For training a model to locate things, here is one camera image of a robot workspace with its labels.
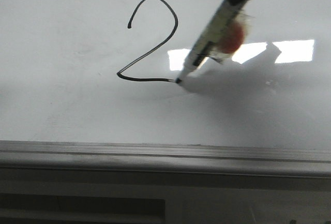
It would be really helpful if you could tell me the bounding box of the red pad taped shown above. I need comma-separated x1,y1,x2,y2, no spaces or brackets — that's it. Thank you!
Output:
209,11,252,64

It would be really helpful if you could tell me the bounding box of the white black whiteboard marker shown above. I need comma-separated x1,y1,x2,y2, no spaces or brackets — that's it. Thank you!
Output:
175,0,246,84

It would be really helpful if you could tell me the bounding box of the white whiteboard surface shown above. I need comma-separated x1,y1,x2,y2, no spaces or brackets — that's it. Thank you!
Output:
1,0,330,150

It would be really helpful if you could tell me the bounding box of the grey aluminium whiteboard frame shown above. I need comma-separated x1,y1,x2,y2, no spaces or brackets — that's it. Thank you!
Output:
1,140,330,178

